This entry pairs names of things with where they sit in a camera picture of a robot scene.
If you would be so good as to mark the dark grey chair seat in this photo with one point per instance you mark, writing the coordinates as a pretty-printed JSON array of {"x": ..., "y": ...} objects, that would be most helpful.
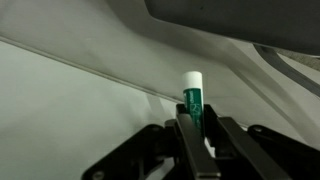
[{"x": 240, "y": 20}]

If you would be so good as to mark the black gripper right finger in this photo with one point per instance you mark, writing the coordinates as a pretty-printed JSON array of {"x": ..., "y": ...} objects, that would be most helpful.
[{"x": 246, "y": 146}]

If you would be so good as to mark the green Expo dry erase marker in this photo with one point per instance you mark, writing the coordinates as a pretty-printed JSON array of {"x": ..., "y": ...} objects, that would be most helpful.
[{"x": 193, "y": 96}]

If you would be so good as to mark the grey chair support bar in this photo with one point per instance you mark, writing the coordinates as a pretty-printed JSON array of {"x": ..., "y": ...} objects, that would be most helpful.
[{"x": 290, "y": 68}]

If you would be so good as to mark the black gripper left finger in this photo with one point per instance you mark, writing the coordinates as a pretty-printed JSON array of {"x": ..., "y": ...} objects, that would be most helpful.
[{"x": 193, "y": 150}]

